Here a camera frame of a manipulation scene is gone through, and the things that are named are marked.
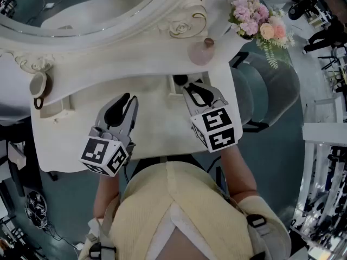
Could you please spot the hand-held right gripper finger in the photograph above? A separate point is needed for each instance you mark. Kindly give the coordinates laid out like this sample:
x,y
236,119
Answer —
x,y
218,97
191,106

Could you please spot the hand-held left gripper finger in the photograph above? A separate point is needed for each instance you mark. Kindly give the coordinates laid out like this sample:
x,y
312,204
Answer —
x,y
104,115
133,120

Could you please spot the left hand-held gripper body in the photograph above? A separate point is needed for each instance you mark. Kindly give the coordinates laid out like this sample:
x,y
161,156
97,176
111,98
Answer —
x,y
96,152

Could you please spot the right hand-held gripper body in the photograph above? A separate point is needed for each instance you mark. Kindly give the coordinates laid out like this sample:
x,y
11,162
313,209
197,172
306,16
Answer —
x,y
217,130

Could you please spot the white dressing table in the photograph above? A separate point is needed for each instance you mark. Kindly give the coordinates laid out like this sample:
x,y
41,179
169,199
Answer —
x,y
157,118

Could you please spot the round black three-section container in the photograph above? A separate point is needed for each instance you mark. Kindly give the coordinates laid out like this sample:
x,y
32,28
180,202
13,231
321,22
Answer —
x,y
180,79

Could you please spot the small white drawer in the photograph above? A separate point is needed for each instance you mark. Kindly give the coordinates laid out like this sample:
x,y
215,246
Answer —
x,y
54,111
170,84

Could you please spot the pink round perfume bottle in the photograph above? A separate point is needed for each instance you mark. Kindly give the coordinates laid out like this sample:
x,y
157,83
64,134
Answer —
x,y
199,55

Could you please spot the person's right forearm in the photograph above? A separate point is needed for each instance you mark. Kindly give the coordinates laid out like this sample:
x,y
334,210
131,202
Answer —
x,y
236,169

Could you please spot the person's left forearm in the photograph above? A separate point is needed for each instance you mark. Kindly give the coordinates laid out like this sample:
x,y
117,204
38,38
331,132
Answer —
x,y
104,196

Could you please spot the teal upholstered chair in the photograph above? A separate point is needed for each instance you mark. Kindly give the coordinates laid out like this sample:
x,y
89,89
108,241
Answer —
x,y
273,91

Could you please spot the black office chair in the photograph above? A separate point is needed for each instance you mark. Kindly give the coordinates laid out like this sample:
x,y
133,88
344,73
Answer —
x,y
27,150

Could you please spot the brown and white mug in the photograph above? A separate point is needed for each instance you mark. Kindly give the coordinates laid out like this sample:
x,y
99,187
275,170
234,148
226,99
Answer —
x,y
36,83

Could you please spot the grey flat box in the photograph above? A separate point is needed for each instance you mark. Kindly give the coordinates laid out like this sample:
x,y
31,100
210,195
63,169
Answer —
x,y
16,156

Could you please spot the black and white gear bundle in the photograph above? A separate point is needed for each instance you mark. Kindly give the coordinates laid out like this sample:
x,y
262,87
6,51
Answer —
x,y
36,208

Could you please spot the person's yellow top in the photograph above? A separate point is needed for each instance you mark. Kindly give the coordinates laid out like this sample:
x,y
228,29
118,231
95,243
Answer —
x,y
168,202

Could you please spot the pink flower bouquet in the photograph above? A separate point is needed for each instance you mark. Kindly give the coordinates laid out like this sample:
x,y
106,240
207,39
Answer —
x,y
249,12

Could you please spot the white power adapter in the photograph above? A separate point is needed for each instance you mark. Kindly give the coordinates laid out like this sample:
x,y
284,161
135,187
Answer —
x,y
79,246

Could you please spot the white display shelf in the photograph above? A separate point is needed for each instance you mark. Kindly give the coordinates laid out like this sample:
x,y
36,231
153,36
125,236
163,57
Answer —
x,y
317,134

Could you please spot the person's white undershirt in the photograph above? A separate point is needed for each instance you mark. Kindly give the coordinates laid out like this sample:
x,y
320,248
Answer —
x,y
173,230

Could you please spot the oval white-framed mirror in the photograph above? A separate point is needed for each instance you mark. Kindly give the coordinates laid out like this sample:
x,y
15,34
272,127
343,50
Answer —
x,y
81,4

